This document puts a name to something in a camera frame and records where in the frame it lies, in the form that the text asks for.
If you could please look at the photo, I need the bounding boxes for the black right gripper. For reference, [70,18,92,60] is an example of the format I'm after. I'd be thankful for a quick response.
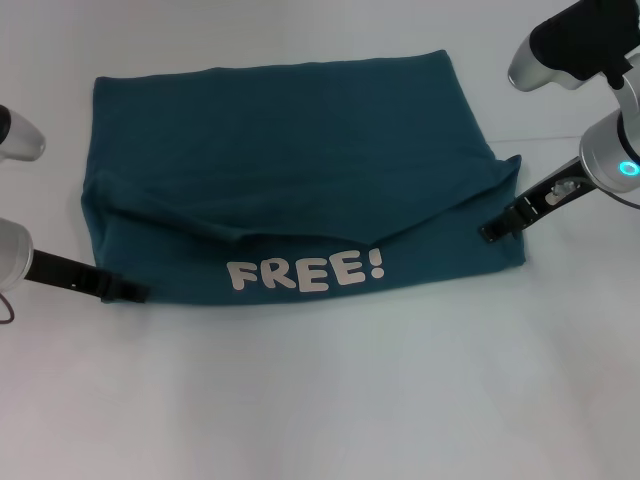
[479,155,600,245]

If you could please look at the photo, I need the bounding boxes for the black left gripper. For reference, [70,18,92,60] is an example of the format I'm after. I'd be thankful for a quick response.
[27,249,150,304]

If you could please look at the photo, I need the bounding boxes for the teal blue t-shirt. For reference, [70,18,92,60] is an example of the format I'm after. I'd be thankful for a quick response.
[82,48,526,304]

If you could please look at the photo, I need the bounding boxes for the silver plug with thin cable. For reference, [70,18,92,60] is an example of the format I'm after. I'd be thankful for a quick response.
[544,180,579,205]

